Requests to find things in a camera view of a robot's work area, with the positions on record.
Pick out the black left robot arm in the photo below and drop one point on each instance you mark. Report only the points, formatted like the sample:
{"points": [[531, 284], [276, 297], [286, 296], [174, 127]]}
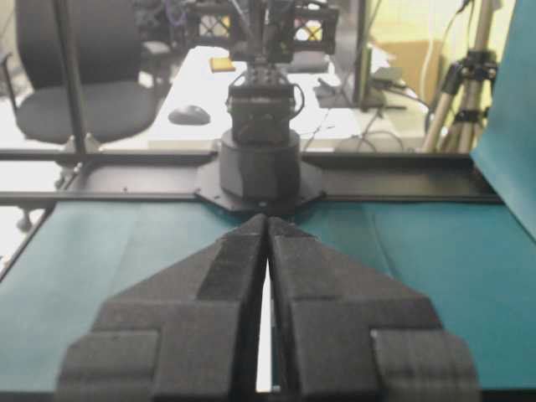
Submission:
{"points": [[259, 166]]}

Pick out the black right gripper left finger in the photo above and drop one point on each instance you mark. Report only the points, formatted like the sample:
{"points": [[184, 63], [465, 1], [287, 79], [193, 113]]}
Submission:
{"points": [[187, 333]]}

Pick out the black computer mouse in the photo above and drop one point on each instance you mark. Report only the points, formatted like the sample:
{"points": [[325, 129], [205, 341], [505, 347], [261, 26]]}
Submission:
{"points": [[189, 115]]}

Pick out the camera tripod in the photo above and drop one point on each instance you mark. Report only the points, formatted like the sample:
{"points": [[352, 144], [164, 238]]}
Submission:
{"points": [[458, 116]]}

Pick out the black metal frame rail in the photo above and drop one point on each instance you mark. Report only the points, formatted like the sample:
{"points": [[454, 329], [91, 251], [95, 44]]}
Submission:
{"points": [[125, 176]]}

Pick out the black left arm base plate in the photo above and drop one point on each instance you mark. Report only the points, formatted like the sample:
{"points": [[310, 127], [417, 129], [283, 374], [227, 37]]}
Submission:
{"points": [[255, 192]]}

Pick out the small yellow block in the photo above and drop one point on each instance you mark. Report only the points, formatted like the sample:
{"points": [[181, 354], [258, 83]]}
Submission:
{"points": [[221, 64]]}

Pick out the black office chair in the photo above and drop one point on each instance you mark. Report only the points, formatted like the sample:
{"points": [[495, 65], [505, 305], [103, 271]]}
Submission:
{"points": [[116, 105]]}

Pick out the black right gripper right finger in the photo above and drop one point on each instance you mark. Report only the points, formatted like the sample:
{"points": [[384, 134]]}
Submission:
{"points": [[352, 333]]}

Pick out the black vertical frame post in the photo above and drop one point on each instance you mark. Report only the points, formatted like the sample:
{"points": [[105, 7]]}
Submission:
{"points": [[71, 73]]}

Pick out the teal backdrop sheet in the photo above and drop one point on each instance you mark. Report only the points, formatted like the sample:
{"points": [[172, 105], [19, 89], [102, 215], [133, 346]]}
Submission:
{"points": [[504, 158]]}

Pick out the white desk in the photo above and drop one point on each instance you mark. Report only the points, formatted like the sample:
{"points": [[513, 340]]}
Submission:
{"points": [[257, 104]]}

